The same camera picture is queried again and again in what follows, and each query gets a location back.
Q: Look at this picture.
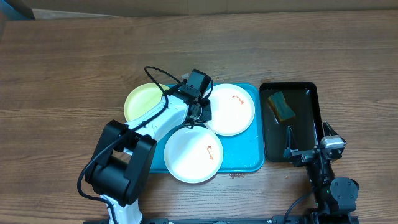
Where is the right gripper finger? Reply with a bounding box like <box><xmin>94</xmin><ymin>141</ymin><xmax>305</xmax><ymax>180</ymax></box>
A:
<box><xmin>323</xmin><ymin>121</ymin><xmax>338</xmax><ymax>137</ymax></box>
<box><xmin>285</xmin><ymin>126</ymin><xmax>299</xmax><ymax>151</ymax></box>

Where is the white plate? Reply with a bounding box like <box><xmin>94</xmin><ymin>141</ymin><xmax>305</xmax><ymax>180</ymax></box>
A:
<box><xmin>164</xmin><ymin>126</ymin><xmax>224</xmax><ymax>184</ymax></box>
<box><xmin>205</xmin><ymin>83</ymin><xmax>255</xmax><ymax>136</ymax></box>

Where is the green yellow sponge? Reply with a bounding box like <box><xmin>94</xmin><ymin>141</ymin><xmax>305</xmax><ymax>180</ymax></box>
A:
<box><xmin>267</xmin><ymin>91</ymin><xmax>295</xmax><ymax>123</ymax></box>

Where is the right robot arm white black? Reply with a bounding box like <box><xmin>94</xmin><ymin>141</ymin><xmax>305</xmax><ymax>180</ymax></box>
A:
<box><xmin>282</xmin><ymin>122</ymin><xmax>359</xmax><ymax>223</ymax></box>

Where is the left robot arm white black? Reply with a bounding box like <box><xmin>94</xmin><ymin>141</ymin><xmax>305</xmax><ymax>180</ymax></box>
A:
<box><xmin>77</xmin><ymin>95</ymin><xmax>211</xmax><ymax>223</ymax></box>

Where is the black water tray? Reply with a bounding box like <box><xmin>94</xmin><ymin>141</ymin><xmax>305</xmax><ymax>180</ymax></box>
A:
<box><xmin>259</xmin><ymin>82</ymin><xmax>323</xmax><ymax>162</ymax></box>

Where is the teal plastic tray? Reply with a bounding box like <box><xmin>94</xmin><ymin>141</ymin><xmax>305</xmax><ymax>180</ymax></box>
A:
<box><xmin>149</xmin><ymin>83</ymin><xmax>266</xmax><ymax>174</ymax></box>

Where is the yellow plate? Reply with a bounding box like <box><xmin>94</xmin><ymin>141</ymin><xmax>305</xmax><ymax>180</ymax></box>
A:
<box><xmin>124</xmin><ymin>83</ymin><xmax>162</xmax><ymax>121</ymax></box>

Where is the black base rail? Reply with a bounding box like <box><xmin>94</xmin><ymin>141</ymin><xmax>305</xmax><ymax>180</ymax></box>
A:
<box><xmin>82</xmin><ymin>215</ymin><xmax>360</xmax><ymax>224</ymax></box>

